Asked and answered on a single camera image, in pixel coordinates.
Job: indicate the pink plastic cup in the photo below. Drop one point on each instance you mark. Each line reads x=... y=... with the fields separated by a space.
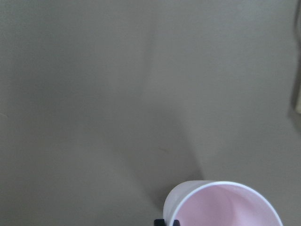
x=218 y=203

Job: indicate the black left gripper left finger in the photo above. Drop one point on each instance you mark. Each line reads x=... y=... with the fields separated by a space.
x=159 y=222

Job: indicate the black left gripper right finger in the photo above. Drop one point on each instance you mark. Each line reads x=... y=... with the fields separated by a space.
x=176 y=223

